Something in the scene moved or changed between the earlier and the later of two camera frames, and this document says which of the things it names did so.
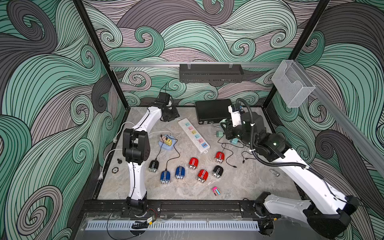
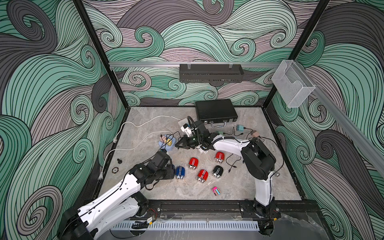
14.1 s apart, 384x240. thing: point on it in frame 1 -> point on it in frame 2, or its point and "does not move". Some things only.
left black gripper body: (171, 115) -> (166, 173)
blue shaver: (180, 172) does not move
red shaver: (219, 157) does not move
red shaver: (202, 175) does not move
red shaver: (193, 162) does not move
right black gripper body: (237, 132) -> (191, 142)
